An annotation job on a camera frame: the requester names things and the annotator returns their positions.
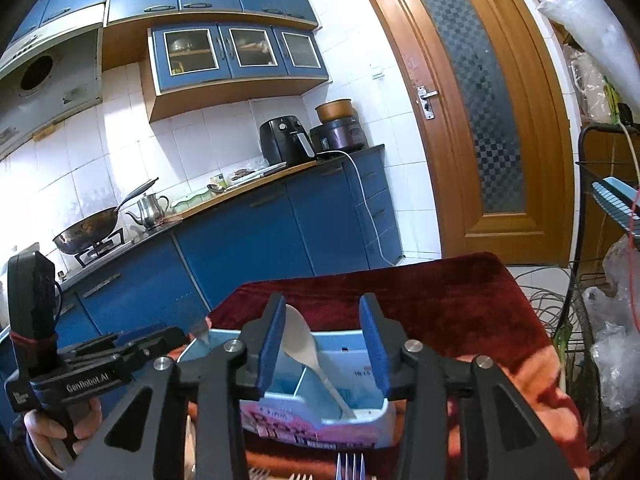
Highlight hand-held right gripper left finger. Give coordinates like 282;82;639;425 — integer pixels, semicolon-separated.
52;292;287;480

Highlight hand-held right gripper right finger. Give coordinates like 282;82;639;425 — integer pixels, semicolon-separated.
359;292;576;480

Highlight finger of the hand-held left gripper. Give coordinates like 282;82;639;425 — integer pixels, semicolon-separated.
57;326;188;376

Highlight white plastic spoon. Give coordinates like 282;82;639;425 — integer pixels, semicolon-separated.
280;305;358;421

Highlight light blue utensil box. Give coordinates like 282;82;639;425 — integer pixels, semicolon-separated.
177;329;397;450

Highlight silver metal fork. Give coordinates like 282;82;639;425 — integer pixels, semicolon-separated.
334;452;365;480

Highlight person's left hand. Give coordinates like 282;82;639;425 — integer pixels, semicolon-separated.
24;392;103;471

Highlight black wok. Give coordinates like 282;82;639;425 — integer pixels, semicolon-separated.
52;177;161;256

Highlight gas stove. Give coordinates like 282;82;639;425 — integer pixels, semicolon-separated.
75;227;137;268

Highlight red floral blanket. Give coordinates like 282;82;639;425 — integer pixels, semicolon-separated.
165;252;591;480

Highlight blue base cabinet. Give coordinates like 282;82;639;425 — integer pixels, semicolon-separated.
0;145;403;431

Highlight metal kettle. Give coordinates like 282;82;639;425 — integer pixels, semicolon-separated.
125;192;170;228

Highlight cutting board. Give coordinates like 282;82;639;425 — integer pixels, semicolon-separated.
227;162;288;188

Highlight black air fryer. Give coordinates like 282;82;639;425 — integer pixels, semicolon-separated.
259;116;316;167

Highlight stacked cooking pots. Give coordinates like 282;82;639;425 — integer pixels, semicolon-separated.
310;120;368;156

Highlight range hood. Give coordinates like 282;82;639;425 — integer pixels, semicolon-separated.
0;2;108;161

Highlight brown inner pot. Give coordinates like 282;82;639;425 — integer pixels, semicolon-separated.
315;99;357;123

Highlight clear plastic bags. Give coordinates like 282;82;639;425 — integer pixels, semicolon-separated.
582;240;640;411

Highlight black metal rack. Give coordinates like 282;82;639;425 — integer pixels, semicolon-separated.
575;122;640;461

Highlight light blue board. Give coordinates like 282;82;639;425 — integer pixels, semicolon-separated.
592;177;640;233

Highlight wooden door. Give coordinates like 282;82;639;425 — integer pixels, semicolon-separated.
357;0;583;266

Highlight white plastic bag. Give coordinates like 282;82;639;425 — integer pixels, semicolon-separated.
537;0;631;81

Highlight white power cable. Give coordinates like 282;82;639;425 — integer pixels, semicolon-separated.
320;150;406;267

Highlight bundle of grey wires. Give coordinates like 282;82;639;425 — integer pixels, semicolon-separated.
520;265;596;341

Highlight metal door handle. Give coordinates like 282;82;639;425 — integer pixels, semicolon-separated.
416;86;440;121

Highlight glass door wall cabinet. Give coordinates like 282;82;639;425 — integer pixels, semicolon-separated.
140;22;331;123

